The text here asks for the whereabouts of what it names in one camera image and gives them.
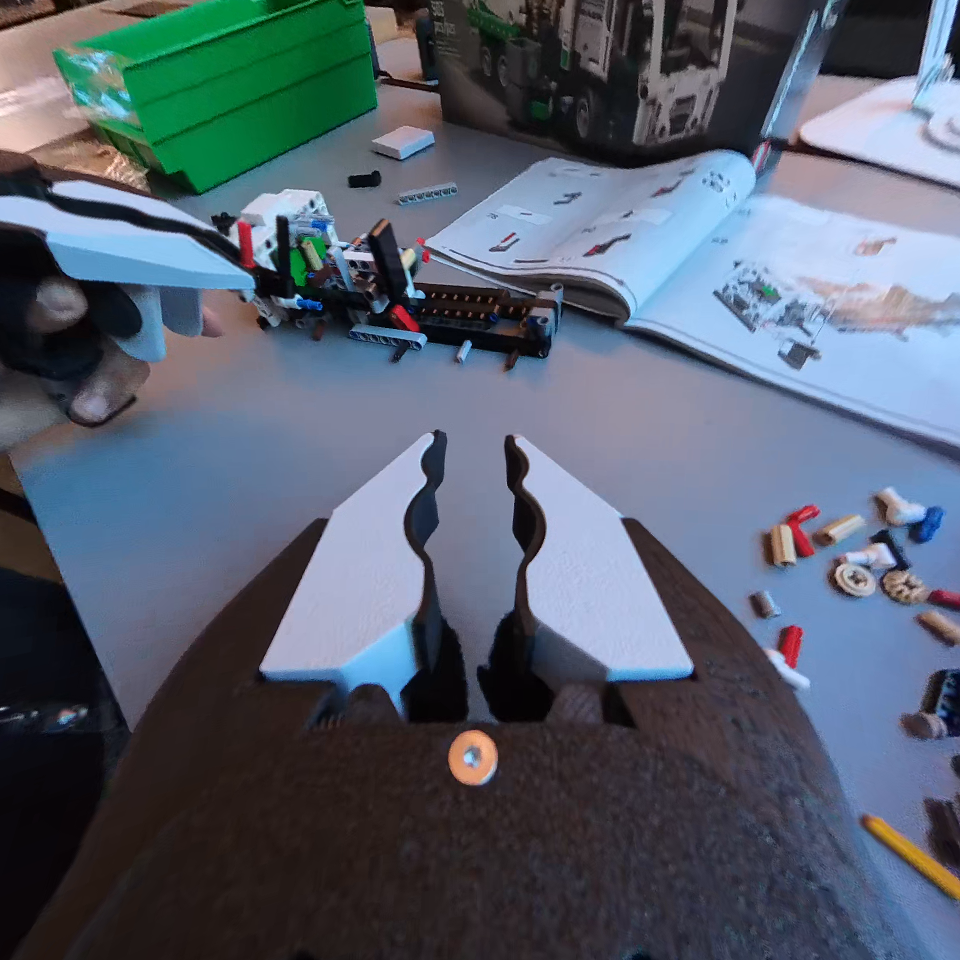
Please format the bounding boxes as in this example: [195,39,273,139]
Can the green plastic bin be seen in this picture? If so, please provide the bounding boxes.
[52,0,380,196]

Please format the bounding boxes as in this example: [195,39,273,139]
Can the person's left hand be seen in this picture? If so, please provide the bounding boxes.
[30,276,153,429]

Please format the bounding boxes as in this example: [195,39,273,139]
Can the white square lego tile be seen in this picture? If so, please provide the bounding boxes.
[371,125,436,161]

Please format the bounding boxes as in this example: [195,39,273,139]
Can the white stand base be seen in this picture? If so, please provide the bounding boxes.
[798,0,960,190]

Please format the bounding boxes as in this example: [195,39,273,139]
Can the lego truck chassis assembly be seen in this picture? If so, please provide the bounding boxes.
[212,187,565,374]

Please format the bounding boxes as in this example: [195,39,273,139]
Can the yellow lego axle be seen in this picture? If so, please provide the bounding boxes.
[860,813,960,902]

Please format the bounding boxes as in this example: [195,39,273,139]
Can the clear plastic bag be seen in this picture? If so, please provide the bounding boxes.
[54,45,144,129]

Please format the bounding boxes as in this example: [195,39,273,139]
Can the scattered small lego pieces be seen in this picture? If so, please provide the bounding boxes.
[750,486,960,742]

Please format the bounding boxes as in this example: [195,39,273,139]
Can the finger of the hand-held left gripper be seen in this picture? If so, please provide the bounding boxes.
[0,192,258,293]
[0,165,246,261]

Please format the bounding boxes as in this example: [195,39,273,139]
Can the dark lego set box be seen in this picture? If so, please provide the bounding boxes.
[431,0,849,181]

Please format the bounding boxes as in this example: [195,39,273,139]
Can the black shiny cable plug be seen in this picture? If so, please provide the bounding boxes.
[0,699,93,736]

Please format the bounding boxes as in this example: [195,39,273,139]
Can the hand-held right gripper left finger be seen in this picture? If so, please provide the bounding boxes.
[258,429,451,723]

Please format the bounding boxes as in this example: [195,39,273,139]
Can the open lego instruction booklet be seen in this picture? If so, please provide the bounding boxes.
[423,150,960,451]

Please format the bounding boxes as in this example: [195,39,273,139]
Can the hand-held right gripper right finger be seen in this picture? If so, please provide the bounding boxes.
[480,432,696,723]

